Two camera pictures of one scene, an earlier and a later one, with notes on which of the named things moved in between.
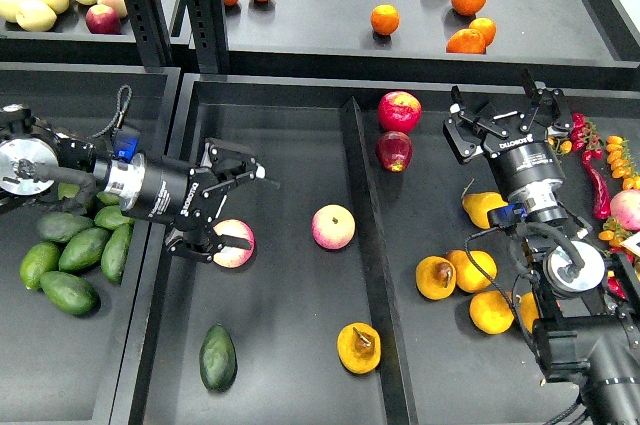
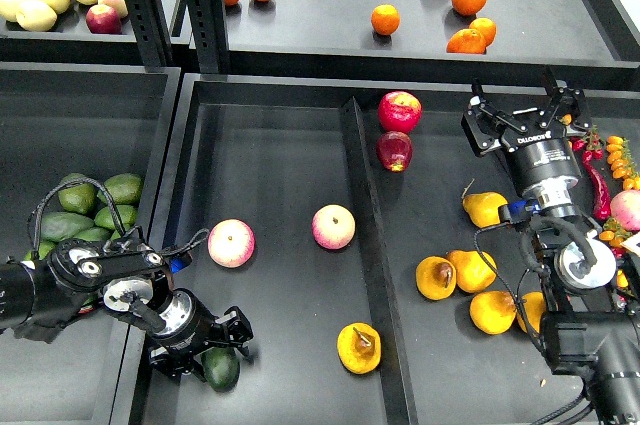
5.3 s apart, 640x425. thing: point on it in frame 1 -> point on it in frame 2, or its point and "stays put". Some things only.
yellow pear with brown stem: [359, 347] stays put
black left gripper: [171, 192] -> [189, 326]
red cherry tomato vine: [584, 136] stays put
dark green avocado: [218, 358] stays put
